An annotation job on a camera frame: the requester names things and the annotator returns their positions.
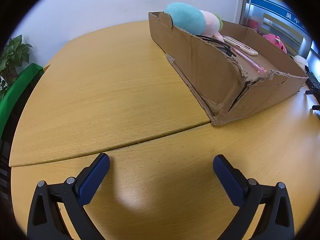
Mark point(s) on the brown cardboard box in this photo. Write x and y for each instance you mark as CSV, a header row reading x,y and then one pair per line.
x,y
212,75

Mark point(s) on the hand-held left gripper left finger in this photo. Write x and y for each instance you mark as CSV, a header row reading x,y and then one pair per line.
x,y
92,180

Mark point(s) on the blue wall banner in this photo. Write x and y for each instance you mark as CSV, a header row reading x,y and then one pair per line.
x,y
275,10

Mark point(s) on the teal pink green plush toy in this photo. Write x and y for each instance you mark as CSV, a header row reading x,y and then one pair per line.
x,y
186,17

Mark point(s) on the metal door frame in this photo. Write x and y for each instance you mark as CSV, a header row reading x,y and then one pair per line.
x,y
241,2

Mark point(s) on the white clear phone case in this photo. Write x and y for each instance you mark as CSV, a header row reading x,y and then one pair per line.
x,y
243,47

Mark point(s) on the pink cat-topped pen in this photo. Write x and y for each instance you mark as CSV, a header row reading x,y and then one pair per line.
x,y
250,61

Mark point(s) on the green potted plant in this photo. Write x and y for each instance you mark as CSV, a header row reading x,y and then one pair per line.
x,y
13,52

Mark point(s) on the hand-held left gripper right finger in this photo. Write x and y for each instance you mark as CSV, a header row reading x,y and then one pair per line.
x,y
228,180

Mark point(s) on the white plush toy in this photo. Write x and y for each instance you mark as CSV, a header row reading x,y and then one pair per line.
x,y
301,61

